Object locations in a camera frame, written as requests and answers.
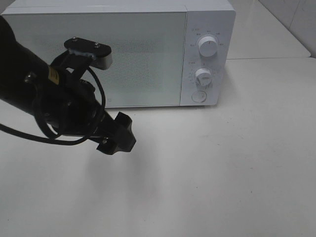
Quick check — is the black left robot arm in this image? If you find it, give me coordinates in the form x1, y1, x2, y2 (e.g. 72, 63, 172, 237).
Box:
0, 18, 136, 155

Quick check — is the white microwave oven body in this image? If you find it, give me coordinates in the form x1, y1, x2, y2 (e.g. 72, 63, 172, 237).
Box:
2, 0, 236, 106

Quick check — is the white microwave door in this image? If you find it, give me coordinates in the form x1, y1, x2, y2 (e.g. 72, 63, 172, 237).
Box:
4, 12, 186, 107

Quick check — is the round white door button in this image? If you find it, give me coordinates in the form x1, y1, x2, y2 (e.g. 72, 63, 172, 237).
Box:
192, 91, 207, 103

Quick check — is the white microwave knob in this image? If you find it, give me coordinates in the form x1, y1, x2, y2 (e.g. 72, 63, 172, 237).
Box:
195, 68, 212, 86
198, 36, 218, 57

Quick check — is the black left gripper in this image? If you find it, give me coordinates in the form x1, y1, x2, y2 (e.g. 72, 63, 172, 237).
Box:
37, 71, 136, 155

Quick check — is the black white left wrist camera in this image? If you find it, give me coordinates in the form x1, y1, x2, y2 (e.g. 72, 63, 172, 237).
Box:
64, 37, 113, 70

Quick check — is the black left camera cable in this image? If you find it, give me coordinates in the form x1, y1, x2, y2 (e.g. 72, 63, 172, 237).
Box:
0, 65, 106, 147

